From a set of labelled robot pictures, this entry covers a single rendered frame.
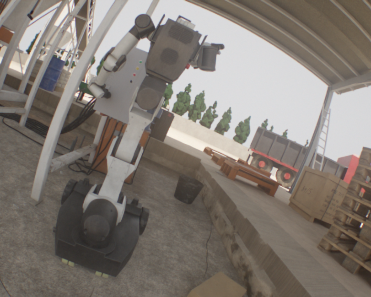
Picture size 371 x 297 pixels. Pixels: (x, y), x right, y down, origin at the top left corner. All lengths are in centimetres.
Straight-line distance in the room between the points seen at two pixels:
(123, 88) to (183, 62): 72
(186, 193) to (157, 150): 172
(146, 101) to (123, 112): 65
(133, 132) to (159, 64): 43
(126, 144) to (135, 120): 15
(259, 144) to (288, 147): 140
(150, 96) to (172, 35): 34
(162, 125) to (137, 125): 290
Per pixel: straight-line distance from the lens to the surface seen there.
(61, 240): 94
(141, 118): 121
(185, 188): 238
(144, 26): 118
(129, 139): 122
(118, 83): 168
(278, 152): 945
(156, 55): 107
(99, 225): 84
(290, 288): 122
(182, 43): 107
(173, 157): 394
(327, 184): 333
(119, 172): 118
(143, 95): 101
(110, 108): 167
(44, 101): 474
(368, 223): 188
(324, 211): 348
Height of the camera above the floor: 79
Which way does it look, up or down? 5 degrees down
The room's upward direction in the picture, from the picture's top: 24 degrees clockwise
